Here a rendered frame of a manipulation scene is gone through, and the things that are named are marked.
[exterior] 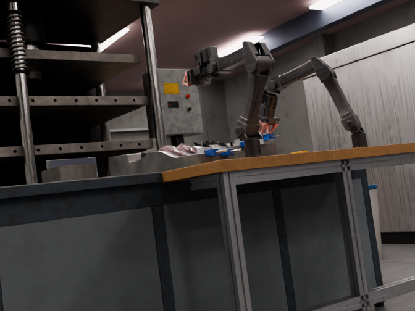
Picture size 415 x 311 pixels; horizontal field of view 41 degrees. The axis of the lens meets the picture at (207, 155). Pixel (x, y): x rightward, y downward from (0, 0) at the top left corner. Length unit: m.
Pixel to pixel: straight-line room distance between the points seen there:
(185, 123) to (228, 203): 1.60
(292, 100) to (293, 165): 9.50
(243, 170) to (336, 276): 1.11
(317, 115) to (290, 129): 5.61
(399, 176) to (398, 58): 1.07
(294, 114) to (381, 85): 6.15
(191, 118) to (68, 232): 1.60
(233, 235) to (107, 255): 0.49
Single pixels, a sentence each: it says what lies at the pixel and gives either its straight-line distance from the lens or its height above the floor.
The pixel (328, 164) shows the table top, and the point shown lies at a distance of 2.13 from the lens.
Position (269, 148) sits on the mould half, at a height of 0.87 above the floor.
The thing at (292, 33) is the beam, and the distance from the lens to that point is 9.36.
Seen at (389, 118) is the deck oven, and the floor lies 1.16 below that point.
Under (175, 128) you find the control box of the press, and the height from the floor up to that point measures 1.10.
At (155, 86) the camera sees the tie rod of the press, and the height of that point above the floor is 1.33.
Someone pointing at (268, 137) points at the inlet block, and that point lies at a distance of 2.66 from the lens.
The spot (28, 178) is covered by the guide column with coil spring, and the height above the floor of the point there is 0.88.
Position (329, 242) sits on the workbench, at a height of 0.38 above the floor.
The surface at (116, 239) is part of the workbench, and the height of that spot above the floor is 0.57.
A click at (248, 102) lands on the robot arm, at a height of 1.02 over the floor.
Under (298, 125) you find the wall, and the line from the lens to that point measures 11.37.
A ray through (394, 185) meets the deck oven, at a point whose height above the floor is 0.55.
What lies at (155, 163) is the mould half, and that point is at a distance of 2.31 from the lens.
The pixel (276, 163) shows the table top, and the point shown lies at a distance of 1.93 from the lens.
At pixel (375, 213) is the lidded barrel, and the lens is 4.64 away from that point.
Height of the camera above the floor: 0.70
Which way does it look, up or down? 4 degrees up
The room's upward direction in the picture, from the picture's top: 7 degrees counter-clockwise
